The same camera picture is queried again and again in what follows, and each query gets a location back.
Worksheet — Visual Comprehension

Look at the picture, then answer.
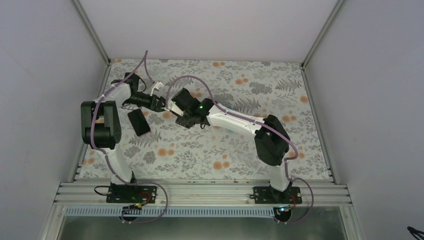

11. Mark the right grey frame post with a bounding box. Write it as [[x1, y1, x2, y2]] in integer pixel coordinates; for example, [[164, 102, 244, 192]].
[[301, 0, 345, 70]]

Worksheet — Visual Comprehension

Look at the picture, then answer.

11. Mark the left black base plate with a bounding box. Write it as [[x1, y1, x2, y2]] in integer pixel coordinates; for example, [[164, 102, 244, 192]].
[[106, 184, 158, 204]]

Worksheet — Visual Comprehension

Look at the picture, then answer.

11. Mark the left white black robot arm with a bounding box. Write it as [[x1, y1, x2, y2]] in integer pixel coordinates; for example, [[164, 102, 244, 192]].
[[80, 72, 166, 203]]

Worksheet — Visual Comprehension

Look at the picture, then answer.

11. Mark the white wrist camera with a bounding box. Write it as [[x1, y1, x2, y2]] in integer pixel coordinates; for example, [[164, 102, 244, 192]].
[[149, 81, 164, 97], [168, 99, 184, 116]]

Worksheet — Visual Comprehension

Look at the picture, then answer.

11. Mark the white slotted cable duct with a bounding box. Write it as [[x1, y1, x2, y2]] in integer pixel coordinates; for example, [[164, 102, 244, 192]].
[[64, 205, 275, 218]]

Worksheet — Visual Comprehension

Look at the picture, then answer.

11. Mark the magenta phone black screen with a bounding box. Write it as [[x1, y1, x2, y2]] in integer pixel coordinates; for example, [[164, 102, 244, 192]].
[[127, 109, 151, 137]]

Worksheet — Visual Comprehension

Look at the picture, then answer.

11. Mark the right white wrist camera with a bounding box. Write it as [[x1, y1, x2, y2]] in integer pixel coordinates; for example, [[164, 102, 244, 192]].
[[168, 99, 184, 116]]

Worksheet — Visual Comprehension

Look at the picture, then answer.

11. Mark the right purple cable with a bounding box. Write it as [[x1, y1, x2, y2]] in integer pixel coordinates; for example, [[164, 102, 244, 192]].
[[164, 75, 316, 225]]

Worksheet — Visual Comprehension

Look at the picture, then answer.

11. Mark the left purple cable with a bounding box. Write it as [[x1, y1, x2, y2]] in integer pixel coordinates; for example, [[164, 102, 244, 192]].
[[89, 49, 170, 225]]

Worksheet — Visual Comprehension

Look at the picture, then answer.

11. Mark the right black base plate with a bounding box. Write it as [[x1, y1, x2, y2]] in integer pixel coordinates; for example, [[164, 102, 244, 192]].
[[249, 186, 303, 205]]

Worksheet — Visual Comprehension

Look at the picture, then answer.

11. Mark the purple cable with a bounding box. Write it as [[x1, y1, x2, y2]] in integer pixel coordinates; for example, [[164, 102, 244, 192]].
[[89, 49, 170, 225], [164, 75, 316, 225]]

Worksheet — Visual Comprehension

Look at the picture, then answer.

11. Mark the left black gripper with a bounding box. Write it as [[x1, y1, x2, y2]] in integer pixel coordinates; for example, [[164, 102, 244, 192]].
[[124, 92, 168, 113]]

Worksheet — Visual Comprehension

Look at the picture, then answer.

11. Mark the floral table mat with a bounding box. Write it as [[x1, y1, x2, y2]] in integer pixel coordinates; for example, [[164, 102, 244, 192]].
[[78, 58, 334, 181]]

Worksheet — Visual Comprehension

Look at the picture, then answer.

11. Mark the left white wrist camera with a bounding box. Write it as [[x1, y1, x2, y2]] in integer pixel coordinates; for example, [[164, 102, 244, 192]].
[[149, 81, 164, 97]]

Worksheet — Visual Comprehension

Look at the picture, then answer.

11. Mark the grey metal frame post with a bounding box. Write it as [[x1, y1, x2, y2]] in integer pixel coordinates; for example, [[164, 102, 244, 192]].
[[71, 0, 111, 66]]

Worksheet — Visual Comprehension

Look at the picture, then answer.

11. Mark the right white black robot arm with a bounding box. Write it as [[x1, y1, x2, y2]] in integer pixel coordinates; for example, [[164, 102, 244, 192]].
[[167, 88, 291, 204]]

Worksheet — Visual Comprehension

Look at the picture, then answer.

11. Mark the aluminium front rail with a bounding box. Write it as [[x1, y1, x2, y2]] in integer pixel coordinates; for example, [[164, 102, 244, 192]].
[[53, 178, 353, 207]]

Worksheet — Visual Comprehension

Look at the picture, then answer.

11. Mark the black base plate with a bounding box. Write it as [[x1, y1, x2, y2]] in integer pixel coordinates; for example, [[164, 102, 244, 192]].
[[249, 186, 303, 205], [106, 184, 158, 204]]

